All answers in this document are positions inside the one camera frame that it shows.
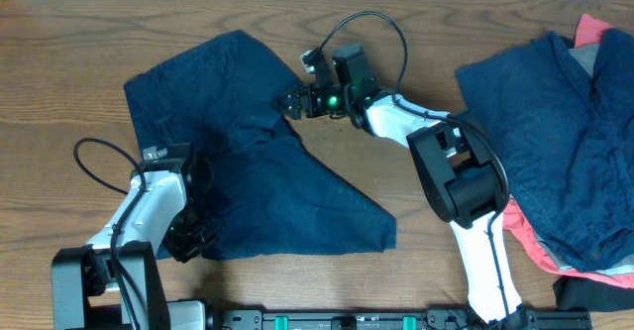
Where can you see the navy blue garment pile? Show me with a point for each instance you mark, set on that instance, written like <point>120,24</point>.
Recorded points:
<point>565,138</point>

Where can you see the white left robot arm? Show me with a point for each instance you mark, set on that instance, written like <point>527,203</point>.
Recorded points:
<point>113,282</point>

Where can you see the red garment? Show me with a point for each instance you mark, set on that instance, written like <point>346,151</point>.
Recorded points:
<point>589,31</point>

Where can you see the black garment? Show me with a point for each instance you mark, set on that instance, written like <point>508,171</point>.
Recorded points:
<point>576,293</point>

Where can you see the navy blue shorts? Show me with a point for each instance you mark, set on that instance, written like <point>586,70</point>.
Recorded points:
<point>269,195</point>

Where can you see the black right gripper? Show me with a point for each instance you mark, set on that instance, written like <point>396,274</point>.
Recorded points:
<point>298,93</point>

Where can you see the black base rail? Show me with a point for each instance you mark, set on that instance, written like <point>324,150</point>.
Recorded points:
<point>371,320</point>

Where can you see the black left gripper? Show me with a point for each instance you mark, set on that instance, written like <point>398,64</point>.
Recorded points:
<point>187,252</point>

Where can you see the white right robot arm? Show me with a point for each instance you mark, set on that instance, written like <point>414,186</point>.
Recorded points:
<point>463,180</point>

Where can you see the grey garment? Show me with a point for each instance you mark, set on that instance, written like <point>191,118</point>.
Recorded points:
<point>585,56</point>

